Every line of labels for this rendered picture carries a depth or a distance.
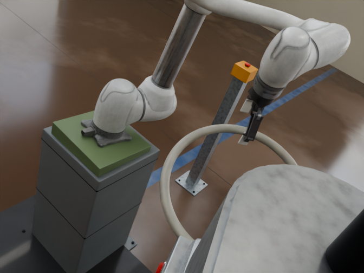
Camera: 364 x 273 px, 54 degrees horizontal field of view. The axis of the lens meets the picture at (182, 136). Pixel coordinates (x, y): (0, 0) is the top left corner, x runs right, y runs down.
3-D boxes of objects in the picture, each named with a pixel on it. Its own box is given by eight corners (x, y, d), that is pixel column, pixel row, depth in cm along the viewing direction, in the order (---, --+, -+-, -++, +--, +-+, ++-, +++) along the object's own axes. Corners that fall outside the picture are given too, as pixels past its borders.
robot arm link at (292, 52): (271, 95, 96) (305, 81, 101) (296, 54, 83) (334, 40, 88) (248, 67, 100) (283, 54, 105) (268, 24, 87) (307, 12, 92)
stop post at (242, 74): (207, 185, 290) (266, 70, 227) (194, 196, 275) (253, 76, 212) (188, 170, 296) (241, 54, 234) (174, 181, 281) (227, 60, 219)
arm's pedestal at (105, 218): (18, 232, 206) (25, 125, 160) (86, 195, 243) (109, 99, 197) (71, 295, 188) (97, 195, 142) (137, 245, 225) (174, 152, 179)
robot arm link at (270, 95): (257, 84, 98) (250, 97, 103) (288, 91, 98) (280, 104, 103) (258, 60, 102) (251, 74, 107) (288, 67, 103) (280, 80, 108)
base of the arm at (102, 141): (71, 123, 162) (74, 114, 159) (111, 116, 177) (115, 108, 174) (91, 149, 154) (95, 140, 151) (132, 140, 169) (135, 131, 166)
